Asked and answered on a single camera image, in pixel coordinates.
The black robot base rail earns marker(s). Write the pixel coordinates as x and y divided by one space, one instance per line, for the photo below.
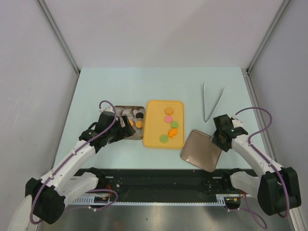
164 186

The green cookie front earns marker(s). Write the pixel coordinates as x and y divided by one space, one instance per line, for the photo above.
164 138

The pink sandwich cookie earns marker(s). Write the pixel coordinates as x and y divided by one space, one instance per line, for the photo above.
168 118

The yellow plastic tray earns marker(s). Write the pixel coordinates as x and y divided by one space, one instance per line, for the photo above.
155 124

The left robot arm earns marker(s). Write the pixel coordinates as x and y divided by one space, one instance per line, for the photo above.
55 190

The rose gold tin lid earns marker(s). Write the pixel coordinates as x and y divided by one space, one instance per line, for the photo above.
200 151

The black sandwich cookie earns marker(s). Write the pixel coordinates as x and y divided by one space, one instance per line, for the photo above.
139 115

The orange fish shaped cookie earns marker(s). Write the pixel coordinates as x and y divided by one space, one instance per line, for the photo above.
173 132

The rose gold cookie tin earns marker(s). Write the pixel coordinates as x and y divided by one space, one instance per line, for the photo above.
138 135

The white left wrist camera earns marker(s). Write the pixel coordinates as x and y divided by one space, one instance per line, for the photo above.
107 110

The metal tongs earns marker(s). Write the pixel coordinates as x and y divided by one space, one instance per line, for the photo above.
210 98

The green cookie upper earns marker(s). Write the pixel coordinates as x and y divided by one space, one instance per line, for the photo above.
174 124

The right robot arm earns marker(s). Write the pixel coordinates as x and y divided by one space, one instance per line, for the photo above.
275 187

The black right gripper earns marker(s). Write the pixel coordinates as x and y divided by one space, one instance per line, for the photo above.
214 138

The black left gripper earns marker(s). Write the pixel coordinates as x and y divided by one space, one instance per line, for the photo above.
124 132

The white paper cup top centre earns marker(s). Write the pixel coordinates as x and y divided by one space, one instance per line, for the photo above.
128 112

